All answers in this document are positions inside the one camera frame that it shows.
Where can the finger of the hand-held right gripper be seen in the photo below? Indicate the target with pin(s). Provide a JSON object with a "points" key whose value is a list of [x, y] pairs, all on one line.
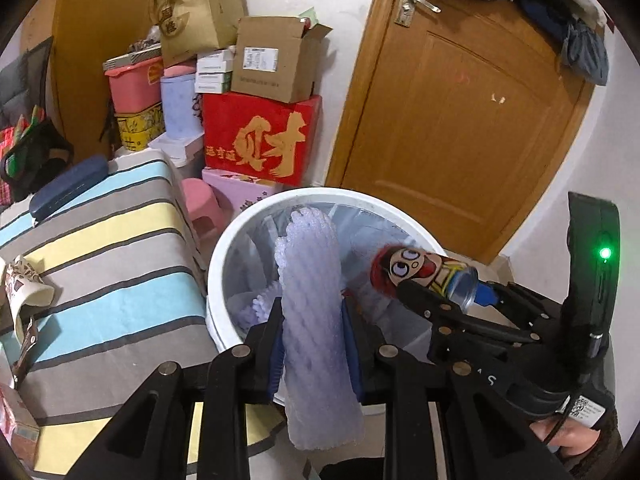
{"points": [[440, 307], [520, 300]]}

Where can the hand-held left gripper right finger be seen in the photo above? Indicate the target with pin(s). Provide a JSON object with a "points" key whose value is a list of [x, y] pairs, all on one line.
{"points": [[354, 360]]}

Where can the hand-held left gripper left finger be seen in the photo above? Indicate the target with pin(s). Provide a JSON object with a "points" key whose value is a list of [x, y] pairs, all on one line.
{"points": [[275, 375]]}

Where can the red drink can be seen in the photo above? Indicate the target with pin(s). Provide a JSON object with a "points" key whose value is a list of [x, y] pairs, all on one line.
{"points": [[415, 270]]}

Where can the large lavender foam net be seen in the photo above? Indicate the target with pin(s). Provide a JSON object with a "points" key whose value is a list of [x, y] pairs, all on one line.
{"points": [[312, 310]]}

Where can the small lavender foam net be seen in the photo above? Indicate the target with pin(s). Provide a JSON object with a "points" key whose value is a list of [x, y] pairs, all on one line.
{"points": [[255, 310]]}

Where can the white round waste bin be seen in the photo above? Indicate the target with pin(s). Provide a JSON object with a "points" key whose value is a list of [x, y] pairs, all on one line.
{"points": [[220, 285]]}

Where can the brown snack wrapper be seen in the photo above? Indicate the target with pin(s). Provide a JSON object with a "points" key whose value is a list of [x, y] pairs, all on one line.
{"points": [[25, 350]]}

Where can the red and white small carton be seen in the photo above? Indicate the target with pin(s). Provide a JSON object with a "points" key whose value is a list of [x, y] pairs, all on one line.
{"points": [[17, 425]]}

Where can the printed white paper cup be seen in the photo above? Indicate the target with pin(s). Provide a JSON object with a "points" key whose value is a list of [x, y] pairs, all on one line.
{"points": [[25, 290]]}

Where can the person's right forearm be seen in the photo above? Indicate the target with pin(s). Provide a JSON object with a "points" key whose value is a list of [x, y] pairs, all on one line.
{"points": [[607, 440]]}

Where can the person's right hand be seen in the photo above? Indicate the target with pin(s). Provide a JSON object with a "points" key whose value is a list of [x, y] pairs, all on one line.
{"points": [[567, 437]]}

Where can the person's legs in dark pants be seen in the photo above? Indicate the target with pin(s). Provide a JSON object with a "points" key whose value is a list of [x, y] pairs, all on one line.
{"points": [[357, 470]]}

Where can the pink plastic stool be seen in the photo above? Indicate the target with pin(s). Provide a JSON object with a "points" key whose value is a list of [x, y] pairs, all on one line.
{"points": [[205, 210]]}

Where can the wooden door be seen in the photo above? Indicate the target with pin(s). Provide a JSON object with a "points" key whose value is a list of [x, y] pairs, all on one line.
{"points": [[465, 125]]}

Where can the pink and purple box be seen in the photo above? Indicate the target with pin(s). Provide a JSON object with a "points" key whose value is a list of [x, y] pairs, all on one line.
{"points": [[240, 190]]}

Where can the grey-blue cloth bag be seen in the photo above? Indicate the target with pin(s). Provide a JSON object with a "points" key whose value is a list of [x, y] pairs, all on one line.
{"points": [[587, 55]]}

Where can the red carton with gold print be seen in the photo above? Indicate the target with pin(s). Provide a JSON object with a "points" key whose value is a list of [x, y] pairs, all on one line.
{"points": [[260, 140]]}

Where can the dark blue glasses case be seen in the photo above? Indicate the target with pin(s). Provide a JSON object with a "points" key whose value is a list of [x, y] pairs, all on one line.
{"points": [[67, 187]]}

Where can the yellow patterned box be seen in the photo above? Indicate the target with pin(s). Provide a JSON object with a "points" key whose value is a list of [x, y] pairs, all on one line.
{"points": [[140, 127]]}

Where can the light purple box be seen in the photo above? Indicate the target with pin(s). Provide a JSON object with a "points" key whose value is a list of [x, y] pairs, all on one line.
{"points": [[177, 110]]}

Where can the dark blue bag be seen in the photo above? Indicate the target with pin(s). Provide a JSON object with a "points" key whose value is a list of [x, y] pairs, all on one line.
{"points": [[537, 5]]}

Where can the open cardboard box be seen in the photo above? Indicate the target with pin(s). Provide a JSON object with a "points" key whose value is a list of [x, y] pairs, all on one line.
{"points": [[272, 65]]}

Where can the stack of small white boxes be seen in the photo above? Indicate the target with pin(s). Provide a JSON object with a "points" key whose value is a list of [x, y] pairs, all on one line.
{"points": [[215, 72]]}

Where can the pink cloth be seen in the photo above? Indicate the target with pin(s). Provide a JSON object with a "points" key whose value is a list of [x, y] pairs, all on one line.
{"points": [[180, 70]]}

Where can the pink storage box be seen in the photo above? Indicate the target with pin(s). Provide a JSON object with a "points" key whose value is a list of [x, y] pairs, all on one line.
{"points": [[135, 87]]}

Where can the black bag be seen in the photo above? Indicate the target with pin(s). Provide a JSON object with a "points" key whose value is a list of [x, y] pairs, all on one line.
{"points": [[40, 155]]}

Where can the red plaid cloth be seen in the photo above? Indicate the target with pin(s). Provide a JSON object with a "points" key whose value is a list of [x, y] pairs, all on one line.
{"points": [[7, 165]]}

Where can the brown paper bag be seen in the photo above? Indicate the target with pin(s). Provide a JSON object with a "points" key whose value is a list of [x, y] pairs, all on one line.
{"points": [[200, 15]]}

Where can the grey quilted chair cushion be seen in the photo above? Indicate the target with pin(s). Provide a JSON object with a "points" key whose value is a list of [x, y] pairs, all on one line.
{"points": [[25, 80]]}

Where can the wooden wardrobe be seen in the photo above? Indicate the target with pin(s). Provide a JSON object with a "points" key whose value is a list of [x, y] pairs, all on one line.
{"points": [[100, 20]]}

